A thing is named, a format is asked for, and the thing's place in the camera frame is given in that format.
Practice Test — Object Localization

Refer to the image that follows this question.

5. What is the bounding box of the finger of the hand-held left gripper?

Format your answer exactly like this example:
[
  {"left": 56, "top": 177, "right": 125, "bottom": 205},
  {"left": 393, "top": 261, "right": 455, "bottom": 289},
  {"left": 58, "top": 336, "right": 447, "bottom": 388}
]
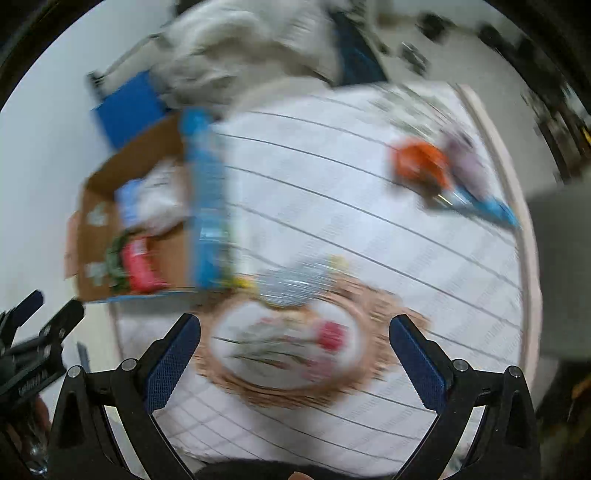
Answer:
[
  {"left": 0, "top": 290, "right": 45, "bottom": 334},
  {"left": 39, "top": 299, "right": 86, "bottom": 345}
]

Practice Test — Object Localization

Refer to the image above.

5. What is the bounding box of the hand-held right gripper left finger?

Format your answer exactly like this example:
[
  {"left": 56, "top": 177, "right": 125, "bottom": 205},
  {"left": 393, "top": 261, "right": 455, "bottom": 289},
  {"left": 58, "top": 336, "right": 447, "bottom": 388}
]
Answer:
[{"left": 46, "top": 313, "right": 201, "bottom": 480}]

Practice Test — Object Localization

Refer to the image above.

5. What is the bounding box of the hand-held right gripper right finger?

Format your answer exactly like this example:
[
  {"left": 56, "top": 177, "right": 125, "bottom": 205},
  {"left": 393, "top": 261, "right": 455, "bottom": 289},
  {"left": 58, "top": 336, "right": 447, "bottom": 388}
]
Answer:
[{"left": 389, "top": 314, "right": 542, "bottom": 480}]

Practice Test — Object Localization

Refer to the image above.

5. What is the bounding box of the orange soft toy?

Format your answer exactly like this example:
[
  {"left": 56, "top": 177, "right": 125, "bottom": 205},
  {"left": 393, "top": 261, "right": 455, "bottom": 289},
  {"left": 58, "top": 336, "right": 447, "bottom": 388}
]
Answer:
[{"left": 390, "top": 140, "right": 456, "bottom": 195}]

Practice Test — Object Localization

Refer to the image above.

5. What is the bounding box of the purple soft toy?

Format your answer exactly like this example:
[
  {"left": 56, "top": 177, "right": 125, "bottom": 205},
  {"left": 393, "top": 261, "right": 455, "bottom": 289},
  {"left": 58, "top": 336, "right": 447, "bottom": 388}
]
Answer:
[{"left": 438, "top": 130, "right": 498, "bottom": 202}]

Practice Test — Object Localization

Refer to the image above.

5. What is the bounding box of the round woven placemat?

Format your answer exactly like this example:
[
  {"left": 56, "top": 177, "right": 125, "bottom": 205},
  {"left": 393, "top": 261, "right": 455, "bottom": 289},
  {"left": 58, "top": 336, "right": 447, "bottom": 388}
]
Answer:
[{"left": 193, "top": 276, "right": 433, "bottom": 410}]

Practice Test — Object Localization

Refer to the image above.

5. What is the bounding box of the green leafy item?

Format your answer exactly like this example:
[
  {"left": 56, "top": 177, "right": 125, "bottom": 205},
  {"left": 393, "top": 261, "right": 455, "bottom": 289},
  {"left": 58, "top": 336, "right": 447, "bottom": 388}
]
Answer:
[{"left": 104, "top": 230, "right": 133, "bottom": 292}]

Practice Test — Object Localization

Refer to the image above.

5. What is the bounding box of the red packet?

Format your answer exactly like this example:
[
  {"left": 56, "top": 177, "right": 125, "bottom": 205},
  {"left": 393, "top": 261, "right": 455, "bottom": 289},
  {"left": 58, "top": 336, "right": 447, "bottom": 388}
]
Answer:
[{"left": 122, "top": 234, "right": 170, "bottom": 294}]

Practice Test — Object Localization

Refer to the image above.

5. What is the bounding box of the light blue packet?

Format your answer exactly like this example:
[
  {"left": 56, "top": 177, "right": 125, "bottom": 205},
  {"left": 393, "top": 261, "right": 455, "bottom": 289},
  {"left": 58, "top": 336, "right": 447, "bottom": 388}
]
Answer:
[{"left": 115, "top": 179, "right": 149, "bottom": 230}]

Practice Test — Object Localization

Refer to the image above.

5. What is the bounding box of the white plastic packet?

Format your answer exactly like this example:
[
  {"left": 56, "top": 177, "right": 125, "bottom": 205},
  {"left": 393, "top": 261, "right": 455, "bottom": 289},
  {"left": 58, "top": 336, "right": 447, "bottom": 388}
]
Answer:
[{"left": 137, "top": 158, "right": 193, "bottom": 232}]

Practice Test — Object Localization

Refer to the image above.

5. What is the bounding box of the cardboard box with blue side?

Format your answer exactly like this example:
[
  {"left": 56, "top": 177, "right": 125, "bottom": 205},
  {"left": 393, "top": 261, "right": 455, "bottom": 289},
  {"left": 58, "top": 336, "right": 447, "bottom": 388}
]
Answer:
[{"left": 65, "top": 108, "right": 242, "bottom": 306}]

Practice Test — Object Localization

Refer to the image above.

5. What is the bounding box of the blue elongated object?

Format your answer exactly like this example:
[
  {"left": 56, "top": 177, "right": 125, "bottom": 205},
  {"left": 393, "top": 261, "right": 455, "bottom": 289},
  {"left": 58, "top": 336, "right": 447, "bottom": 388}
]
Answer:
[{"left": 433, "top": 184, "right": 523, "bottom": 230}]

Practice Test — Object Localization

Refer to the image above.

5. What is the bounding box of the grey sofa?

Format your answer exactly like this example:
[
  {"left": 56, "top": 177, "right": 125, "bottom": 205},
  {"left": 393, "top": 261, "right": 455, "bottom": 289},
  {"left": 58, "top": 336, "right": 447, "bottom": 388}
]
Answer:
[{"left": 525, "top": 179, "right": 591, "bottom": 361}]

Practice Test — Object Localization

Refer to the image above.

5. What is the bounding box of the white striped tablecloth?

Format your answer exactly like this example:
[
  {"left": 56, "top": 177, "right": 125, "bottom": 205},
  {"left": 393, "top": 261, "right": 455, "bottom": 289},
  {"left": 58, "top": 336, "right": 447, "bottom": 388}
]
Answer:
[{"left": 108, "top": 83, "right": 537, "bottom": 479}]

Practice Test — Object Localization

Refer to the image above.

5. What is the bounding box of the floral cloth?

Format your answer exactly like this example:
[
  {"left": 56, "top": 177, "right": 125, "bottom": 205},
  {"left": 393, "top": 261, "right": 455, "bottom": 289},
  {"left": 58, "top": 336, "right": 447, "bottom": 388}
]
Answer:
[{"left": 369, "top": 85, "right": 463, "bottom": 140}]

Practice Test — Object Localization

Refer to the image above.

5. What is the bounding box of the dark floor object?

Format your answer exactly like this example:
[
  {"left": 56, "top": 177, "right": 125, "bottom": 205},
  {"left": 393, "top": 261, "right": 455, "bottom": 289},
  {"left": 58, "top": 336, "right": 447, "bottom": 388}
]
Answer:
[
  {"left": 398, "top": 42, "right": 430, "bottom": 75},
  {"left": 417, "top": 13, "right": 451, "bottom": 43}
]

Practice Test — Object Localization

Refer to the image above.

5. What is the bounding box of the dark blue chair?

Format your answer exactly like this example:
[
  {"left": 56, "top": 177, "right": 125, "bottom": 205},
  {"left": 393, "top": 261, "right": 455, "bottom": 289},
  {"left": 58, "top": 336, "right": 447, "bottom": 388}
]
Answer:
[{"left": 331, "top": 10, "right": 389, "bottom": 87}]

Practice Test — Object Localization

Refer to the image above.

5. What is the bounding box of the grey fluffy blanket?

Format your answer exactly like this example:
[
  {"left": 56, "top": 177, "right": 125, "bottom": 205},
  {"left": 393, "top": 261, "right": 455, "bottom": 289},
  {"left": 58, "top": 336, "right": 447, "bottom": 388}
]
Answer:
[{"left": 151, "top": 0, "right": 343, "bottom": 110}]

